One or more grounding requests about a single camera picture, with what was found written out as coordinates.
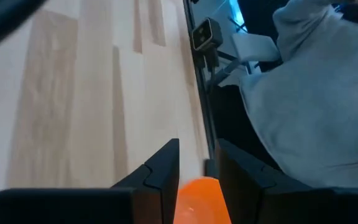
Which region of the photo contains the white rounded pad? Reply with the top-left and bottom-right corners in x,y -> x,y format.
231,32 -> 281,63

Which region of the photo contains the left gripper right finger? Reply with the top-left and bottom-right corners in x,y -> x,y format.
216,138 -> 358,224

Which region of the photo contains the orange mini bowl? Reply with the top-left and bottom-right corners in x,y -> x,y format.
173,176 -> 232,224

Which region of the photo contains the black table-level camera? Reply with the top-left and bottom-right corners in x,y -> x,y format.
191,17 -> 224,52

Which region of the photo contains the black metal table frame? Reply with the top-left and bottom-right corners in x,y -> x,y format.
183,0 -> 220,180

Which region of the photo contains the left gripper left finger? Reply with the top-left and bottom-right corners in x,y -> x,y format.
0,138 -> 180,224

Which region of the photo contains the person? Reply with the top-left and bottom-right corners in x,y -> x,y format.
211,0 -> 358,189

